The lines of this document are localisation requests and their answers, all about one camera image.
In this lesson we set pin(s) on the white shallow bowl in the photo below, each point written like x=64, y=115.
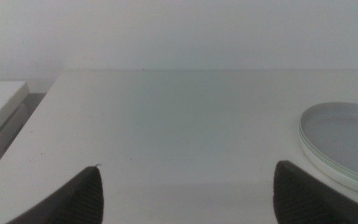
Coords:
x=353, y=183

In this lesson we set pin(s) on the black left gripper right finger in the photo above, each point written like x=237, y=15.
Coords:
x=300, y=199

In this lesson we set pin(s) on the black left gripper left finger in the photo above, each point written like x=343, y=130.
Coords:
x=79, y=202

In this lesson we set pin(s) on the grey shallow bowl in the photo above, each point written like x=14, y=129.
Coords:
x=346, y=137

